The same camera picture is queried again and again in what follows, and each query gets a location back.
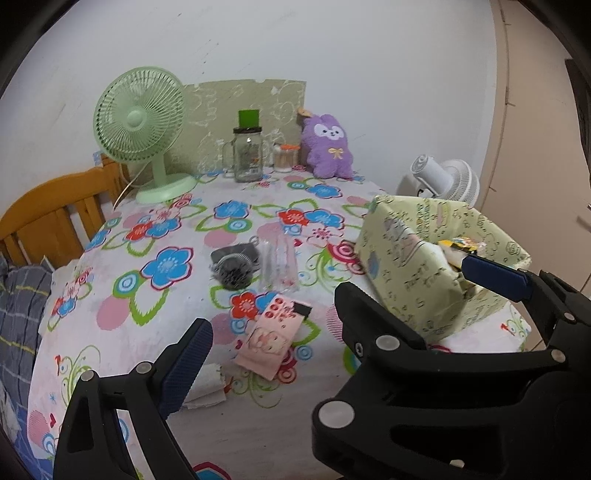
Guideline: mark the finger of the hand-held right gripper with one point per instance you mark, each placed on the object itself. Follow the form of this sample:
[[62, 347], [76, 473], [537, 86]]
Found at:
[[369, 318], [494, 277]]

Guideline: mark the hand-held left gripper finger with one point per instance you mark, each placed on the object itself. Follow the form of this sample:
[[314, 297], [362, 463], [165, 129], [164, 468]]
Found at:
[[184, 369]]

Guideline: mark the white tissue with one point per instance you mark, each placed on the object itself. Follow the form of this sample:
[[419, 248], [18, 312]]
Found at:
[[210, 387]]

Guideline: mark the yellow cartoon tissue packet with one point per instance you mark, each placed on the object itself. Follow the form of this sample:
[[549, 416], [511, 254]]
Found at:
[[461, 242]]

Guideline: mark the yellow-green patterned box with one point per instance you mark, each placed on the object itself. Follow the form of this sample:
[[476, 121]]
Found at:
[[406, 277]]

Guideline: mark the pink cartoon packet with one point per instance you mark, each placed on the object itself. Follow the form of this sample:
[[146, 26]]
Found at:
[[268, 341]]

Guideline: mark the clear plastic packet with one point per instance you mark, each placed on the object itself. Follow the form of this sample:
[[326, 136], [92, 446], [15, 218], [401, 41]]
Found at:
[[277, 258]]

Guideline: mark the floral tablecloth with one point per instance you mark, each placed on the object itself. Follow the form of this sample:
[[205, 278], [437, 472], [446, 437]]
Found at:
[[194, 295]]

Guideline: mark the white floor fan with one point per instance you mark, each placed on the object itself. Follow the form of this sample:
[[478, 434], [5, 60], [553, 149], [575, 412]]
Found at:
[[443, 177]]

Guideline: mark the beige door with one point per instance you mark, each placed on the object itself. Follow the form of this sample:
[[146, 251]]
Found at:
[[531, 138]]

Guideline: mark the purple plush bunny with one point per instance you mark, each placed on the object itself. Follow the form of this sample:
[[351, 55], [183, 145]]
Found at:
[[328, 152]]

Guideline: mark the grey plaid pillow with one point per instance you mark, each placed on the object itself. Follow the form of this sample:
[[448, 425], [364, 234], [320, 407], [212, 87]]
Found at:
[[23, 300]]

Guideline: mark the cotton swab jar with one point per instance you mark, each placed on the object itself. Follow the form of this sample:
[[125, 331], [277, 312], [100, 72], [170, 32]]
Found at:
[[285, 161]]

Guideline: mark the blue checked bed sheet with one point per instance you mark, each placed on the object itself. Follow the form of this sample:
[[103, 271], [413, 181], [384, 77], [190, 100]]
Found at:
[[11, 424]]

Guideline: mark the glass jar mug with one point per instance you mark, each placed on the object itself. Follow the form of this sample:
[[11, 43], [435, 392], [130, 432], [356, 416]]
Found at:
[[247, 157]]

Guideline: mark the wooden bed headboard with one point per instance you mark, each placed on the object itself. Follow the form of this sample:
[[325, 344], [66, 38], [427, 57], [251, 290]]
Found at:
[[46, 203]]

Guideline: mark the green plastic cup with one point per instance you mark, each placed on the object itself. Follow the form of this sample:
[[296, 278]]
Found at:
[[248, 119]]

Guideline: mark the green desk fan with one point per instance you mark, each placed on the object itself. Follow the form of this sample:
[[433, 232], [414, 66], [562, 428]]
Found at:
[[138, 115]]

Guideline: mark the green patterned board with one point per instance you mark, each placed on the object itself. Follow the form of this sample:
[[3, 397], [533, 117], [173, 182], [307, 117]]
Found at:
[[217, 101]]

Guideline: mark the blue wall sticker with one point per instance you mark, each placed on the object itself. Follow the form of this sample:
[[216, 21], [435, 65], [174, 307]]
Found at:
[[97, 158]]

